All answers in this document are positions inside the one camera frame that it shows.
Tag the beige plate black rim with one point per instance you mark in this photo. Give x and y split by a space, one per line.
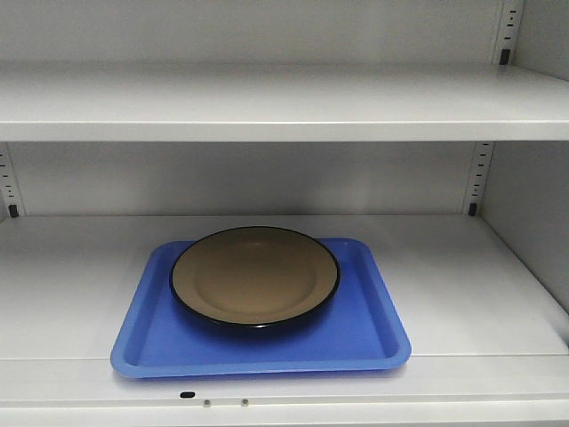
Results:
255 276

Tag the blue plastic tray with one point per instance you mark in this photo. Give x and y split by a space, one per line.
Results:
357 330

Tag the upper white cabinet shelf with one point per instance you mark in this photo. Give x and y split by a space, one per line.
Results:
281 103

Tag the white cabinet shelf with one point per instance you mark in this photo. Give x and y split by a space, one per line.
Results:
490 344
281 103

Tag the lower white cabinet shelf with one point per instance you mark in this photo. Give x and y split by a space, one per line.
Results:
490 344

